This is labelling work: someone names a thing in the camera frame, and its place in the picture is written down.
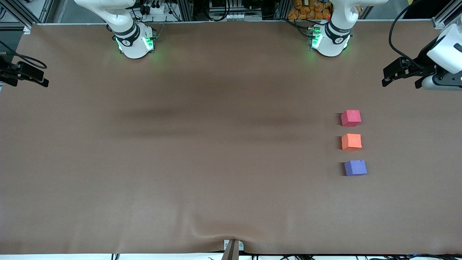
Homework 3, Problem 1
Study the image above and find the bag of orange items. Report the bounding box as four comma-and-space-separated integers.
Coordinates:
288, 0, 332, 21

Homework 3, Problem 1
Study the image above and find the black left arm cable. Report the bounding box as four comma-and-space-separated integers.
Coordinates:
388, 0, 431, 70

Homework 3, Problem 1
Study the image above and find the orange foam block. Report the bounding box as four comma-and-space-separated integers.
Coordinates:
341, 133, 362, 151

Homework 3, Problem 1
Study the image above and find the white power strip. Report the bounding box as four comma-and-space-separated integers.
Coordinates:
144, 3, 171, 16

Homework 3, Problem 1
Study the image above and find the grey metal table clamp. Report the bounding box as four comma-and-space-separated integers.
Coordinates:
223, 239, 244, 260

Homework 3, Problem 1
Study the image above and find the aluminium frame profile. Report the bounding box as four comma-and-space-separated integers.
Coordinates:
432, 0, 462, 29
0, 0, 34, 35

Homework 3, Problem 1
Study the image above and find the red foam block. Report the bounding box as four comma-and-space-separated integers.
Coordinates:
341, 110, 362, 127

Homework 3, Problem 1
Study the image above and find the brown table mat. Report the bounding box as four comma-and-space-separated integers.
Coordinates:
0, 20, 462, 255

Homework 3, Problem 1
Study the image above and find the purple foam block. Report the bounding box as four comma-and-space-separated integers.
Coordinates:
344, 160, 368, 177

